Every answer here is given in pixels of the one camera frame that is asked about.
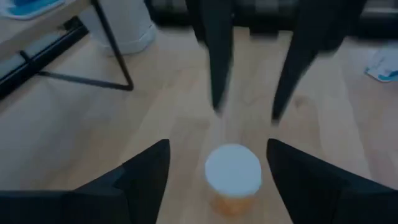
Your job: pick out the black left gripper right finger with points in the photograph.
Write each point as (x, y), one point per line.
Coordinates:
(326, 199)

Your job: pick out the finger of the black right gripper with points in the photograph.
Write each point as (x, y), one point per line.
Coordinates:
(217, 46)
(317, 28)

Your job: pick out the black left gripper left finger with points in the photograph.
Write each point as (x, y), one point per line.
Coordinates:
(93, 202)

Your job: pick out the white bottle with blue label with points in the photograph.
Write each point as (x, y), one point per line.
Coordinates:
(28, 7)
(384, 67)

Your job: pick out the orange pill bottle white cap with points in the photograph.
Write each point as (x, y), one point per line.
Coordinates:
(233, 169)

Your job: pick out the wooden shelf black metal legs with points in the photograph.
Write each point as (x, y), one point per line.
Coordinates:
(18, 34)

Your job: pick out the white planter pot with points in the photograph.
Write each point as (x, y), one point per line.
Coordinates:
(127, 25)

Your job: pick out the black table frame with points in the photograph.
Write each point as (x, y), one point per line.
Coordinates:
(379, 25)

